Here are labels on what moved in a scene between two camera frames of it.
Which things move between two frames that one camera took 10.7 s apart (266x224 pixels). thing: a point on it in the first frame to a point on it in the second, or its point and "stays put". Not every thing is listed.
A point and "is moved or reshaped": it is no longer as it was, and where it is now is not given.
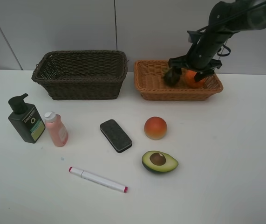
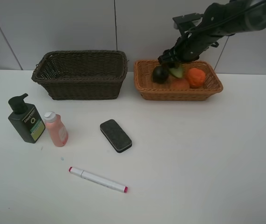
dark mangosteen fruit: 171,78 to 160,74
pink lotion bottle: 57,131 stays put
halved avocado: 159,161 is moved or reshaped
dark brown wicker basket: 82,74 stays put
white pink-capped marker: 98,180 stays put
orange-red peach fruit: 155,128 to 180,83
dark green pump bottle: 25,120 stays put
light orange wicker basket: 149,75 stays put
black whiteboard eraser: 114,135 stays put
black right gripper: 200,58 to 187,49
